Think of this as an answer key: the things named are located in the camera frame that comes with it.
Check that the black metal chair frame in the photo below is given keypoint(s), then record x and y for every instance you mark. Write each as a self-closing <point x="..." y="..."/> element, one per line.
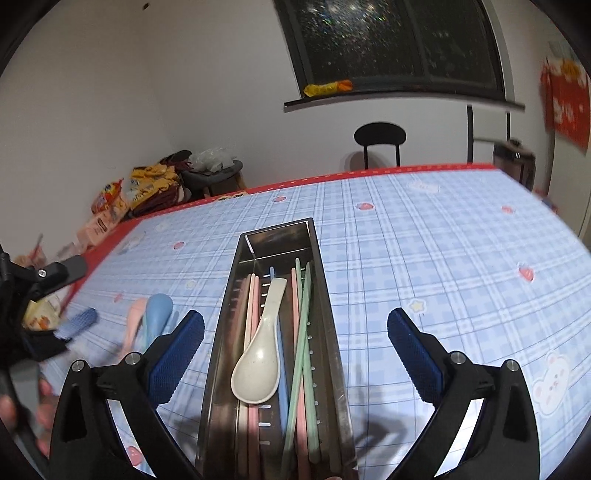
<point x="470" y="134"/>

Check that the clear plastic bag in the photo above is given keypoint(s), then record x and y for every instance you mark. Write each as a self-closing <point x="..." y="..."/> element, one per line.
<point x="212" y="158"/>

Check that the blue plaid tablecloth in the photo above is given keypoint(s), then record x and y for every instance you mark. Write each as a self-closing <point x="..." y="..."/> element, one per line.
<point x="415" y="258"/>

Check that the metal utensil tray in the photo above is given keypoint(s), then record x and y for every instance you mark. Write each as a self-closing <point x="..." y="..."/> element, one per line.
<point x="277" y="247"/>

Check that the tissue box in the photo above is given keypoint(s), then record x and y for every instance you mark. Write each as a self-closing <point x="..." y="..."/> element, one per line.
<point x="549" y="203"/>

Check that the black round chair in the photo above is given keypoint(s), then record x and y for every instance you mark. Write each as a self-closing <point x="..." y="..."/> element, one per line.
<point x="379" y="134"/>

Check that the blue chopstick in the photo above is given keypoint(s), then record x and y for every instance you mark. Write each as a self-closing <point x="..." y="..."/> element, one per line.
<point x="282" y="415"/>

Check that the dark window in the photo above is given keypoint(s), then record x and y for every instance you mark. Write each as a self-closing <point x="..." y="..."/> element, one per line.
<point x="369" y="41"/>

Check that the rice cooker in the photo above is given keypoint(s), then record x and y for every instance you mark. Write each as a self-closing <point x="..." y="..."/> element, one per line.
<point x="515" y="161"/>

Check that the pink snack packet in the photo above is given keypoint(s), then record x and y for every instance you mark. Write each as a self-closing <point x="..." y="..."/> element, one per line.
<point x="97" y="228"/>

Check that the white spoon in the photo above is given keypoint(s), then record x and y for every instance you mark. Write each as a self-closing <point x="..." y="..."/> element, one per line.
<point x="256" y="374"/>

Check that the blue spoon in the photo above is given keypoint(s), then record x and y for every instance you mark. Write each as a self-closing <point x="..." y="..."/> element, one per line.
<point x="159" y="307"/>

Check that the red hanging cloth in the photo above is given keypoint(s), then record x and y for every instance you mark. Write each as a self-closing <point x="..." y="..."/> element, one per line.
<point x="568" y="106"/>

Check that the orange snack bag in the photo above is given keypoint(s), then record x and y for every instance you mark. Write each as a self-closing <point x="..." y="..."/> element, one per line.
<point x="106" y="198"/>

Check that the pink chopstick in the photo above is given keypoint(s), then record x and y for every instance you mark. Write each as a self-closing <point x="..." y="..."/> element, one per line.
<point x="294" y="300"/>

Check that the green chopstick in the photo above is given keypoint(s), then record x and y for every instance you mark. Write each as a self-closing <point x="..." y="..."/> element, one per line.
<point x="310" y="392"/>
<point x="298" y="350"/>

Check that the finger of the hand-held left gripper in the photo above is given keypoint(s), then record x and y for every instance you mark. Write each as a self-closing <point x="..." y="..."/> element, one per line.
<point x="55" y="272"/>
<point x="76" y="323"/>

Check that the yellow snack packet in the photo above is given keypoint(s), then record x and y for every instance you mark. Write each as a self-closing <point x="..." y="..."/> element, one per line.
<point x="328" y="87"/>

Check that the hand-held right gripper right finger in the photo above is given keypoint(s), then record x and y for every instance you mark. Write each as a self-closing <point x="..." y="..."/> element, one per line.
<point x="415" y="355"/>

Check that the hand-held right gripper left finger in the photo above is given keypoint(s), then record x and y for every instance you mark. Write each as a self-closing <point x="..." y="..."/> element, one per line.
<point x="178" y="355"/>

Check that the grey stool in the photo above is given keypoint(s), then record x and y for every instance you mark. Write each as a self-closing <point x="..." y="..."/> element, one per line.
<point x="217" y="177"/>

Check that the pink spoon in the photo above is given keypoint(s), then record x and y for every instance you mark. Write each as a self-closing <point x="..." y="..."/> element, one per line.
<point x="134" y="318"/>

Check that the person's left hand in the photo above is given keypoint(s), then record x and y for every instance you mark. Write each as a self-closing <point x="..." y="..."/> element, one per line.
<point x="44" y="417"/>

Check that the black windowsill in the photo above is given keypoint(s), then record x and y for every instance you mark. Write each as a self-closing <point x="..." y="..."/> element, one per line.
<point x="415" y="96"/>

